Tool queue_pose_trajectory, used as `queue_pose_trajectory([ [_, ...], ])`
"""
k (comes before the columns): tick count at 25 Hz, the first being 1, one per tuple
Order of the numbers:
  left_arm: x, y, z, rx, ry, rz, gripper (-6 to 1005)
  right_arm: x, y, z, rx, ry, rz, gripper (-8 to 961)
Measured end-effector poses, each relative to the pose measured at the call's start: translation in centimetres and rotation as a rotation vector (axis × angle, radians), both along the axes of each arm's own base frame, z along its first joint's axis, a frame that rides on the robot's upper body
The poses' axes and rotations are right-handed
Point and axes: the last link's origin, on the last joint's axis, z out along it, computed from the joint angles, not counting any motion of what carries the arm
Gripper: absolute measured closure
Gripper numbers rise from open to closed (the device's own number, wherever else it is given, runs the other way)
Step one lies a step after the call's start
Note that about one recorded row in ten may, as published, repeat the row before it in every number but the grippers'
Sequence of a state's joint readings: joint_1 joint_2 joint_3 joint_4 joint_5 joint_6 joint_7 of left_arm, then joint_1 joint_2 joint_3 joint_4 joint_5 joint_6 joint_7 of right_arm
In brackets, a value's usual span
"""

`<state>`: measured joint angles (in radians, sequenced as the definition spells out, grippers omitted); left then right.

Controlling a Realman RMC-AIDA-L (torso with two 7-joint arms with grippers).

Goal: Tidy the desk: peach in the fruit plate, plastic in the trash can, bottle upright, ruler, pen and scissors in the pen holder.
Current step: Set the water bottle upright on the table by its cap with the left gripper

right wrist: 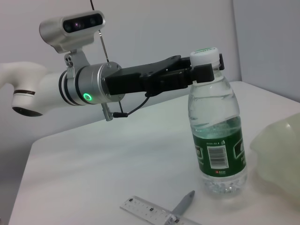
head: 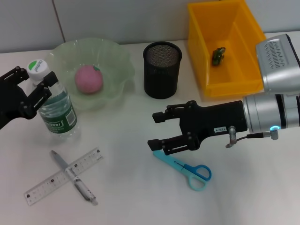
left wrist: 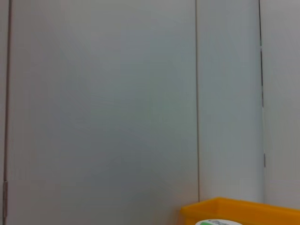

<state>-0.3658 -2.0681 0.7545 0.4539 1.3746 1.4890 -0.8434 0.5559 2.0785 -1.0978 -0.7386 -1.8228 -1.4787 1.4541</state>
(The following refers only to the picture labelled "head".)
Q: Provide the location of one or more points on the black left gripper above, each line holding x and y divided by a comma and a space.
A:
11, 103

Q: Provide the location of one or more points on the transparent plastic ruler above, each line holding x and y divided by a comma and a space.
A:
42, 189

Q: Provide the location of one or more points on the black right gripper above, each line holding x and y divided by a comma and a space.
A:
211, 119

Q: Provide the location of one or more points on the green glass fruit plate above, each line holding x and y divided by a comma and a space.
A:
110, 61

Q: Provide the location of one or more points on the grey transparent pen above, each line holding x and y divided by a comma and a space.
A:
82, 187

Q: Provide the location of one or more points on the clear bottle with green label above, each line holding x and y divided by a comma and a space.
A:
58, 112

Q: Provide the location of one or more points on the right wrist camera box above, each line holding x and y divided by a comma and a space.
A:
279, 63

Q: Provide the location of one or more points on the green plastic wrapper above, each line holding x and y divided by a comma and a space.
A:
218, 56

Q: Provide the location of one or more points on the pink toy peach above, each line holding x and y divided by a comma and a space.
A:
89, 79

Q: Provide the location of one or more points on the black mesh pen holder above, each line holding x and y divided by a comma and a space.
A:
161, 75

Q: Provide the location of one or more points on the blue scissors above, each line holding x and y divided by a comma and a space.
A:
174, 164

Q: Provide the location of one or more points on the yellow plastic bin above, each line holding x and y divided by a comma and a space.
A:
236, 70

